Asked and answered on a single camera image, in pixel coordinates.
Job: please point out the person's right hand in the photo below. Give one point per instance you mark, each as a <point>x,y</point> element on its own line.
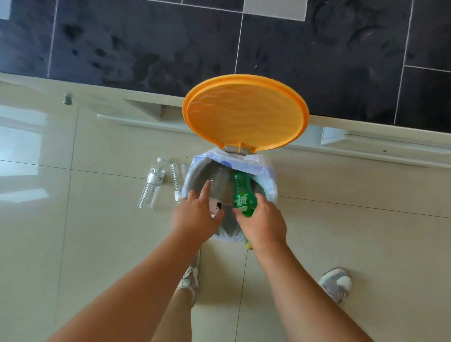
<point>266,225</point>

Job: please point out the person's left hand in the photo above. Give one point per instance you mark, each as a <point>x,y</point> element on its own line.
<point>192,218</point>

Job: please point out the person's left middle finger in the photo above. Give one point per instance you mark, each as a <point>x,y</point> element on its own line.
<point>193,196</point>

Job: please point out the person's left thumb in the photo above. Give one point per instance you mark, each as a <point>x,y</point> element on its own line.
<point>218,217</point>

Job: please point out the person's right thumb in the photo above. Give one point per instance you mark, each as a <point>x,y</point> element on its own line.
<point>240,215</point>

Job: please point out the green plastic bottle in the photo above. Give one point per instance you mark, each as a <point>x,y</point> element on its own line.
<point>243,197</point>

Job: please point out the clear bottle with black cap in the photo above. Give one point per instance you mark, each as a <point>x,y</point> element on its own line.
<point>220,186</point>

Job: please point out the person's left forearm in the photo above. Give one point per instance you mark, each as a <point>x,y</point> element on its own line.
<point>134,299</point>

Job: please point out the person's right forearm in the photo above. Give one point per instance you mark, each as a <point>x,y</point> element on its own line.
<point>303,299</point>

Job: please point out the pedal trash bin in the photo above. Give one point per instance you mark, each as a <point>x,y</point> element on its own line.
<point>229,229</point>

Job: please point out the clear empty plastic bottle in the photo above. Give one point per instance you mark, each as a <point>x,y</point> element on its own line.
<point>178,179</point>

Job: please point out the yellow bin foot pedal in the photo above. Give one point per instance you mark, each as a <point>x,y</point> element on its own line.
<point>249,245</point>

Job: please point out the clear water bottle white label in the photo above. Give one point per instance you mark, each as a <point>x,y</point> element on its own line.
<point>152,185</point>

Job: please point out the white bin liner bag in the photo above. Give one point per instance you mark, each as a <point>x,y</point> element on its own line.
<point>260,165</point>

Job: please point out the person's left shoe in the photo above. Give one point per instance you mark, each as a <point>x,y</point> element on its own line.
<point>189,280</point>

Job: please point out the person's shoe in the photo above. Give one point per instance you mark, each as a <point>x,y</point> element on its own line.
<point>336,283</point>
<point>189,280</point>

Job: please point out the orange round bin lid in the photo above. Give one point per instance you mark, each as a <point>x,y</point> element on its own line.
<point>246,112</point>

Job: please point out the person's left leg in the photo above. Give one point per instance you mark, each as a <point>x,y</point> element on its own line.
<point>174,319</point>

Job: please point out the person's right shoe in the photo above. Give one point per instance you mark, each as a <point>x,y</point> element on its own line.
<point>336,283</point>

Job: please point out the metal floor door stop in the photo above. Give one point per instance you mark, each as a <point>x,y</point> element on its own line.
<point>67,100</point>

